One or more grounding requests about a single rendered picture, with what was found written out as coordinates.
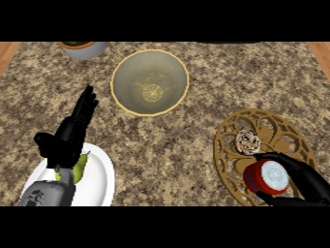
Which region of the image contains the white plate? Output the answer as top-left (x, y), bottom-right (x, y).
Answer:
top-left (21, 141), bottom-right (118, 207)

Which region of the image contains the grey bowl with gold rim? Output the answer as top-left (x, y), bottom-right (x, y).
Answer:
top-left (111, 48), bottom-right (192, 117)

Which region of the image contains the green vegetable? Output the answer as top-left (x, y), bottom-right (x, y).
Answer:
top-left (55, 151), bottom-right (90, 185)

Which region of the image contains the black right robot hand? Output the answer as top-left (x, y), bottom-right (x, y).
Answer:
top-left (252, 151), bottom-right (330, 207)

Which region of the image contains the grey plant pot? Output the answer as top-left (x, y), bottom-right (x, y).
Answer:
top-left (57, 41), bottom-right (111, 61)

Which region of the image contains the red can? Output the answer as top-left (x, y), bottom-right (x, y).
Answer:
top-left (242, 159), bottom-right (292, 196)

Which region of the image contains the gold openwork round placemat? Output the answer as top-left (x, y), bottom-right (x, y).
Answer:
top-left (212, 108), bottom-right (317, 207)

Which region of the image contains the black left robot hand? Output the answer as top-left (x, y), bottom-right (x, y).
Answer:
top-left (32, 84), bottom-right (100, 170)

